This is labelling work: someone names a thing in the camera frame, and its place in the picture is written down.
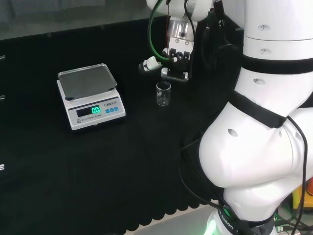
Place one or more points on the yellow stop button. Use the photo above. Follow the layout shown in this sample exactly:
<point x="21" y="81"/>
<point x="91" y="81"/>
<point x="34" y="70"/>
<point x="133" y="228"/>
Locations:
<point x="298" y="195"/>

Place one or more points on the small clear glass beaker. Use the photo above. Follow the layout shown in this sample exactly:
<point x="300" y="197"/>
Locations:
<point x="163" y="96"/>

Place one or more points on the black bench cloth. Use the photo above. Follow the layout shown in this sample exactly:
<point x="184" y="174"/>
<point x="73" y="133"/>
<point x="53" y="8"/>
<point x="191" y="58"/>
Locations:
<point x="110" y="166"/>

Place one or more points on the white balance with steel pan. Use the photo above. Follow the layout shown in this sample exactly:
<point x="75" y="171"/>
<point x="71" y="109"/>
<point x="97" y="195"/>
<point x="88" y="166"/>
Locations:
<point x="95" y="115"/>

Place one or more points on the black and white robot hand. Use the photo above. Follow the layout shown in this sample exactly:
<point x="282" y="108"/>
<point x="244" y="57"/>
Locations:
<point x="179" y="57"/>

